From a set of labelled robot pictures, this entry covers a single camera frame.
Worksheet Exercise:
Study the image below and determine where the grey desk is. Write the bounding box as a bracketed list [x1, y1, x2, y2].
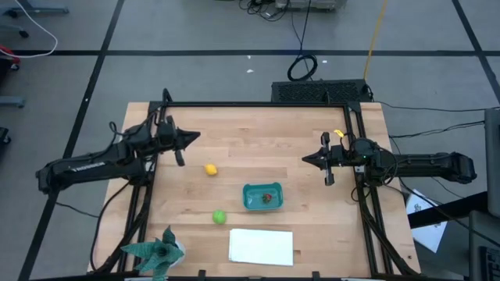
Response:
[467, 209, 500, 281]

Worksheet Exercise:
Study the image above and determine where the grey cabinet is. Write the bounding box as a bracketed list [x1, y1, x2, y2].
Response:
[483, 108, 500, 219]

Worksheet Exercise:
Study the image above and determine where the black computer case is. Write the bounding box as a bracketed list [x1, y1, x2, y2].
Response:
[270, 79, 372, 104]

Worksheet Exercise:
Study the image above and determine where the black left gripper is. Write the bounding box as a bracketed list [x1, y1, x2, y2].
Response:
[155, 115, 202, 168]

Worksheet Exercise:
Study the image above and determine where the grey furniture foot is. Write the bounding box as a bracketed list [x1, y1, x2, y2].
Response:
[0, 95, 27, 109]

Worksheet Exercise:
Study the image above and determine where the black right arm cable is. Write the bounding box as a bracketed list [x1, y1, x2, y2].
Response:
[350, 138, 400, 202]

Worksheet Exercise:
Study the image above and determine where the black power cable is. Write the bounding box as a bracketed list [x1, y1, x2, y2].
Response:
[89, 181, 134, 272]

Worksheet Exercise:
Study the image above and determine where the black keyboard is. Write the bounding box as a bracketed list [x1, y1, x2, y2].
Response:
[479, 245, 500, 281]

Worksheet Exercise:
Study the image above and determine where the black tangled cable bundle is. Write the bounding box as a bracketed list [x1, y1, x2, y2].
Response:
[237, 0, 292, 23]

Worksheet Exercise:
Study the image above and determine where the black aluminium table frame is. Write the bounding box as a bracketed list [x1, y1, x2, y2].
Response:
[93, 88, 421, 281]

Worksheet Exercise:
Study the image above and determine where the red object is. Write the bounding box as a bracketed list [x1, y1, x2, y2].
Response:
[0, 44, 21, 66]

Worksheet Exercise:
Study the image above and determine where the yellow cable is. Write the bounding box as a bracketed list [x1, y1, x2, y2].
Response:
[362, 0, 390, 81]

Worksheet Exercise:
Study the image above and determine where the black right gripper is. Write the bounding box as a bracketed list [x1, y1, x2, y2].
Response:
[302, 131, 352, 187]

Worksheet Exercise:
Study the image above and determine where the white cable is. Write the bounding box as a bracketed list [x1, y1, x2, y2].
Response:
[0, 0, 59, 59]

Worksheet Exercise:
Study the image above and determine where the teal plastic tupperware container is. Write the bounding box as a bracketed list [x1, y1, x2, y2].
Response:
[242, 182, 284, 212]

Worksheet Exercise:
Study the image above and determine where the white folded cloth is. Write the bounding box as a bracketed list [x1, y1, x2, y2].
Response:
[228, 228, 295, 267]

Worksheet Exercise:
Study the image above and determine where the black thin floor cable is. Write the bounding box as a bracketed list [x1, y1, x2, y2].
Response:
[388, 120, 485, 140]
[377, 100, 500, 113]

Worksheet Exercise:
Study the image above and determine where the black coiled cable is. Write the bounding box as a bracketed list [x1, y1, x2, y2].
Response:
[287, 0, 318, 82]

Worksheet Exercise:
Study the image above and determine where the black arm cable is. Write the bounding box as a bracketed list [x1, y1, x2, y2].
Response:
[108, 112, 165, 141]
[350, 138, 400, 202]

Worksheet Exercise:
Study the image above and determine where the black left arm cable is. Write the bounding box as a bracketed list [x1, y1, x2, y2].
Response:
[108, 112, 165, 141]

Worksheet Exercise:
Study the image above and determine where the black bar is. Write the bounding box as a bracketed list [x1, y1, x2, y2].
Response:
[408, 190, 489, 230]

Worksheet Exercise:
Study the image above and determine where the teal striped artificial plant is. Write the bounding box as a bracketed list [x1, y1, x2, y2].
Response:
[120, 225, 185, 281]

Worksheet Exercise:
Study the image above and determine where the grey device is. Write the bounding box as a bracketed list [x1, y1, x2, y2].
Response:
[274, 0, 348, 12]

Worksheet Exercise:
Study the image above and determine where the white printed paper sheet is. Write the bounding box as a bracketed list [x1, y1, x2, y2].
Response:
[405, 189, 448, 254]

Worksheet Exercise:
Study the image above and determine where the grey chair base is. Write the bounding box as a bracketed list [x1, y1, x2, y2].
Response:
[0, 0, 70, 39]

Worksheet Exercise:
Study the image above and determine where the white plant pot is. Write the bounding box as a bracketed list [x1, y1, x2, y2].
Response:
[171, 240, 187, 267]

